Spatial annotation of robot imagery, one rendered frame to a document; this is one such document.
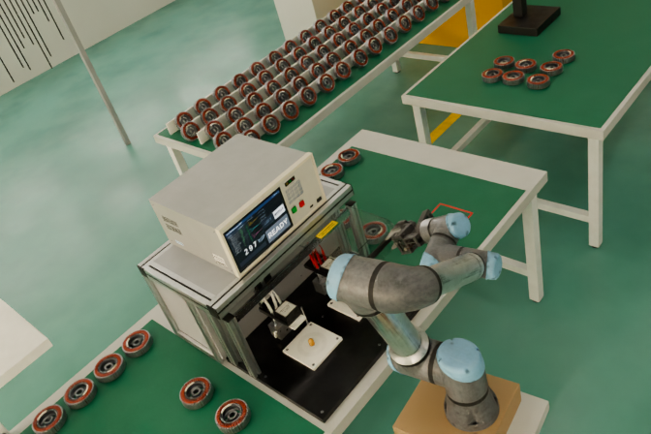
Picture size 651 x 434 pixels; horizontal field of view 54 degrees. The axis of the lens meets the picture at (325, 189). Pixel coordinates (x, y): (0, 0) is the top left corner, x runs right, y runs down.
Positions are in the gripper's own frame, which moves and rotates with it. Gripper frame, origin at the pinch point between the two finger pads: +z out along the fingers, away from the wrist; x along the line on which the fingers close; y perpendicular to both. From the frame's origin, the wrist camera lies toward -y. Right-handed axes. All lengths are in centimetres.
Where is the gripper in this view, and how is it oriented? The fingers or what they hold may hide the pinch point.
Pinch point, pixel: (392, 235)
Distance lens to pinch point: 214.5
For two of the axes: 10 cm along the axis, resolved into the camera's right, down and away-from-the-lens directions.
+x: 5.8, 8.0, 1.7
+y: -6.4, 5.7, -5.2
